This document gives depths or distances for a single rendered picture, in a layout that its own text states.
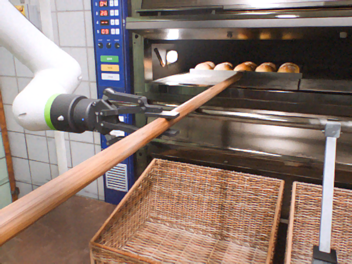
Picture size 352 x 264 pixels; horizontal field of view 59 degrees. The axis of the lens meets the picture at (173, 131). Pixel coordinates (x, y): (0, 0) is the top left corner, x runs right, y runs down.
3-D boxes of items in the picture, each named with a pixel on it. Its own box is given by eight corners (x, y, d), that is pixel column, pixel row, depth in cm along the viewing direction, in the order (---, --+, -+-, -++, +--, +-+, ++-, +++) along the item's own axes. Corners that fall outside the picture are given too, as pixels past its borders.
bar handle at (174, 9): (134, 24, 115) (136, 25, 117) (221, 22, 103) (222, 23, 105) (134, 8, 114) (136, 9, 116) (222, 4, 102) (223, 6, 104)
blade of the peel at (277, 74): (301, 79, 145) (302, 73, 144) (189, 74, 164) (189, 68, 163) (301, 70, 177) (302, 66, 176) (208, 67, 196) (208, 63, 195)
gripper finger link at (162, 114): (150, 113, 68) (150, 109, 68) (179, 116, 66) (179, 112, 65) (143, 116, 65) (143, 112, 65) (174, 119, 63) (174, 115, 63)
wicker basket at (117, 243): (154, 211, 147) (153, 156, 139) (279, 241, 125) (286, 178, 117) (88, 282, 104) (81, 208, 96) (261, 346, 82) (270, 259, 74)
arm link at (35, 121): (20, 137, 81) (-8, 109, 73) (45, 102, 88) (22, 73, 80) (63, 143, 76) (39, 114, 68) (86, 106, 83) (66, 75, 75)
